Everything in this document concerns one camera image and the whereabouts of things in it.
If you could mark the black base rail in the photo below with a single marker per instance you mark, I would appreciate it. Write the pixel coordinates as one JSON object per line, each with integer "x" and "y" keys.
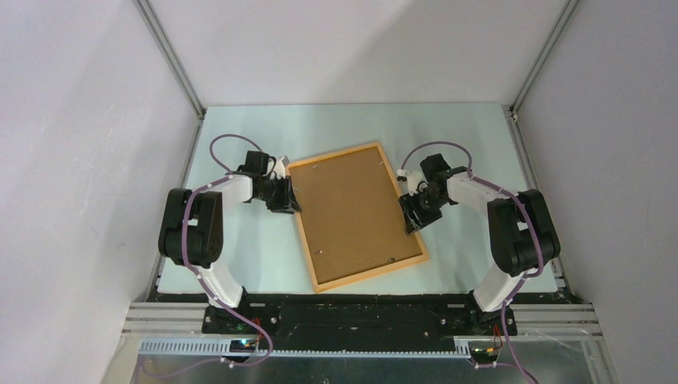
{"x": 348, "y": 324}

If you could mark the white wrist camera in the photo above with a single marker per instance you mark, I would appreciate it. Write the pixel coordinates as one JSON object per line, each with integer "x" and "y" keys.
{"x": 413, "y": 180}
{"x": 278, "y": 169}

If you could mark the aluminium frame front rail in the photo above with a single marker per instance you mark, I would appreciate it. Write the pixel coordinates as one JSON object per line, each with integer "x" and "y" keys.
{"x": 568, "y": 352}

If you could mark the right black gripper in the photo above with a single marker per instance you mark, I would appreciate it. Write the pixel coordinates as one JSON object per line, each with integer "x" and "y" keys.
{"x": 408, "y": 203}

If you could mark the orange wooden picture frame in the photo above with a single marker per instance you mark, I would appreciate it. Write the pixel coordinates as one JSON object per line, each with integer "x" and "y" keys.
{"x": 408, "y": 265}

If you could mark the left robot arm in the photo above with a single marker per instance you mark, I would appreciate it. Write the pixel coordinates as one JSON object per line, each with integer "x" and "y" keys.
{"x": 192, "y": 229}

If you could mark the brown backing board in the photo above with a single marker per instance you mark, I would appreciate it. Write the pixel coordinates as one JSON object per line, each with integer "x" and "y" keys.
{"x": 349, "y": 212}

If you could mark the right aluminium corner post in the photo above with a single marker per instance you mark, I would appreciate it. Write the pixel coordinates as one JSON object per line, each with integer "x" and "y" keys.
{"x": 561, "y": 24}

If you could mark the aluminium corner post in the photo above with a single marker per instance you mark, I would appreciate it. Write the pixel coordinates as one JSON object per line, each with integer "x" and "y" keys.
{"x": 561, "y": 24}
{"x": 158, "y": 32}

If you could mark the left aluminium corner post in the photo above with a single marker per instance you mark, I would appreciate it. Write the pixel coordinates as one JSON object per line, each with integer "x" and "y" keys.
{"x": 158, "y": 32}

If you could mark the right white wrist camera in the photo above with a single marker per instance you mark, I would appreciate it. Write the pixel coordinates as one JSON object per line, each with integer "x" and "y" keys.
{"x": 413, "y": 180}

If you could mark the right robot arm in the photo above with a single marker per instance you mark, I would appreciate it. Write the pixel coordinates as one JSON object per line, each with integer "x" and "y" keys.
{"x": 522, "y": 237}

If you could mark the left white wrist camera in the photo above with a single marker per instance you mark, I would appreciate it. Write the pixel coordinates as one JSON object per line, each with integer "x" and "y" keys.
{"x": 278, "y": 169}

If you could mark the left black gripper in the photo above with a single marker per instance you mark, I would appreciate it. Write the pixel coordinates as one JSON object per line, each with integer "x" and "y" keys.
{"x": 287, "y": 202}

